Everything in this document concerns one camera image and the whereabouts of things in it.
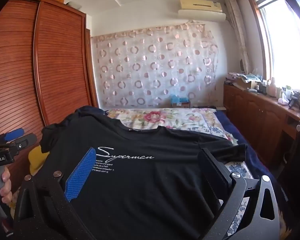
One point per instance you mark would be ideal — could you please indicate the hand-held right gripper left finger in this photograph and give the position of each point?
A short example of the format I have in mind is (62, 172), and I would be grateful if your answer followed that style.
(80, 175)

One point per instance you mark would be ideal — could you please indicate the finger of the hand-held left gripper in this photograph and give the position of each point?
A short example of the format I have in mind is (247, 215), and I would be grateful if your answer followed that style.
(13, 135)
(26, 141)

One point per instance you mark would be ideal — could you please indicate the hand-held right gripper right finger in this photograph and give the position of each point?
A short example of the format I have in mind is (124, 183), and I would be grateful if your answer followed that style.
(215, 172)

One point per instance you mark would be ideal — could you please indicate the black printed t-shirt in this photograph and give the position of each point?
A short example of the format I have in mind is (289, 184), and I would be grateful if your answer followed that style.
(140, 192)

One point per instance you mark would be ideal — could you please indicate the person's left hand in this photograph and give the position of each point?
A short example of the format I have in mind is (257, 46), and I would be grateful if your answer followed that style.
(6, 192)

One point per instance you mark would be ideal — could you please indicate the blue floral bed sheet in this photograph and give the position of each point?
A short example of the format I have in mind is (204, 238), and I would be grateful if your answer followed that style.
(237, 167)

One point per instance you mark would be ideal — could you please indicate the navy blanket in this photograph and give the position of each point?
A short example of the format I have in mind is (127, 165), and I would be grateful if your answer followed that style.
(252, 155)

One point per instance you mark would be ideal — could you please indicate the long wooden cabinet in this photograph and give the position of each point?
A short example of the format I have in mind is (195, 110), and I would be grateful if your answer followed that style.
(252, 112)

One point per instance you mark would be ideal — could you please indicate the pink floral blanket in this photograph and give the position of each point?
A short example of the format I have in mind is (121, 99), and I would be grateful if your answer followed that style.
(165, 120)

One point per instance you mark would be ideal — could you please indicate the cardboard box with blue contents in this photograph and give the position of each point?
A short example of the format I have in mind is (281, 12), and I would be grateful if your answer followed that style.
(180, 102)

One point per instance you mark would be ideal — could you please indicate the wooden slatted wardrobe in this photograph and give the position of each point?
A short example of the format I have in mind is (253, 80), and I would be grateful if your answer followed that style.
(57, 67)

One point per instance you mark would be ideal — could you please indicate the pile of papers and boxes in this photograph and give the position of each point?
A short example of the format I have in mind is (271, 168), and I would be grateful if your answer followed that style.
(245, 80)

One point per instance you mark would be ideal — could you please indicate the pink bottle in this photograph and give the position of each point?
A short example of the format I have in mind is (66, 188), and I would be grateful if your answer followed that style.
(272, 87)

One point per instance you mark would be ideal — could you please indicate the black device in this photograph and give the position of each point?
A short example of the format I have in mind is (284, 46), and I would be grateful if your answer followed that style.
(293, 101)

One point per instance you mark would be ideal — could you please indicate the white container with green top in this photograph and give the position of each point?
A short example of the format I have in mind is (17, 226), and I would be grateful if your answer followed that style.
(287, 93)

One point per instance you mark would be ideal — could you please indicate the circle-patterned sheer curtain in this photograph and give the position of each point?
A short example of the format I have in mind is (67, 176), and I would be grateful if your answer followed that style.
(152, 67)

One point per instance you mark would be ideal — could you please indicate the white object on wardrobe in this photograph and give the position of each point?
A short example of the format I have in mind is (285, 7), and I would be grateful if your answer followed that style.
(73, 4)

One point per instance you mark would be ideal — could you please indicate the white window curtain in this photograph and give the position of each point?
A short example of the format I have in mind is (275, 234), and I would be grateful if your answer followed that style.
(236, 30)

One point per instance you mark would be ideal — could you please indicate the window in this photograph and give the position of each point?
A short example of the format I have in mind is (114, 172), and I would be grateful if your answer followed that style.
(285, 42)

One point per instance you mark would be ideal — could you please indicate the beige wall air conditioner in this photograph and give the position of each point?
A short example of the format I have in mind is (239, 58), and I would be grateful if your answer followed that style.
(200, 5)

